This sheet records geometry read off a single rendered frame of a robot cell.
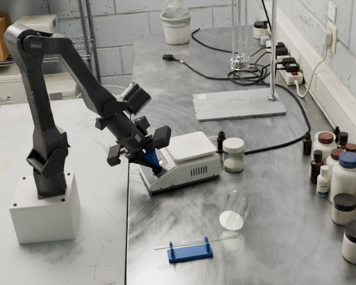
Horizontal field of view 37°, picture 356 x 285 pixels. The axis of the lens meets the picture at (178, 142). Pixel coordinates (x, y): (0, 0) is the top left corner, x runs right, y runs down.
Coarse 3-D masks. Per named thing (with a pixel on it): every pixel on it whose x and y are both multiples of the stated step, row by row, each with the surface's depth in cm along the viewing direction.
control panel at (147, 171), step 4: (156, 152) 148; (160, 152) 147; (160, 156) 145; (160, 160) 144; (164, 160) 143; (160, 164) 143; (164, 164) 142; (168, 164) 141; (144, 168) 146; (148, 168) 145; (164, 168) 141; (168, 168) 140; (144, 172) 144; (148, 172) 143; (160, 172) 140; (164, 172) 139; (148, 176) 142; (152, 176) 141; (156, 176) 140; (148, 180) 141; (152, 180) 140
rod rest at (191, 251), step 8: (176, 248) 120; (184, 248) 120; (192, 248) 120; (200, 248) 120; (208, 248) 118; (168, 256) 118; (176, 256) 118; (184, 256) 118; (192, 256) 118; (200, 256) 118; (208, 256) 118
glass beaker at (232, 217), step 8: (232, 192) 129; (240, 192) 128; (232, 200) 126; (240, 200) 126; (248, 200) 128; (224, 208) 124; (232, 208) 123; (240, 208) 124; (248, 208) 127; (224, 216) 124; (232, 216) 123; (240, 216) 122; (224, 224) 125; (232, 224) 124; (240, 224) 124
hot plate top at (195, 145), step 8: (176, 136) 149; (184, 136) 149; (192, 136) 148; (200, 136) 148; (176, 144) 145; (184, 144) 145; (192, 144) 145; (200, 144) 144; (208, 144) 144; (176, 152) 142; (184, 152) 141; (192, 152) 141; (200, 152) 141; (208, 152) 141; (176, 160) 139; (184, 160) 139
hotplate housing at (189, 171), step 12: (168, 156) 144; (204, 156) 142; (216, 156) 142; (180, 168) 139; (192, 168) 141; (204, 168) 142; (216, 168) 143; (156, 180) 139; (168, 180) 140; (180, 180) 141; (192, 180) 142; (156, 192) 141
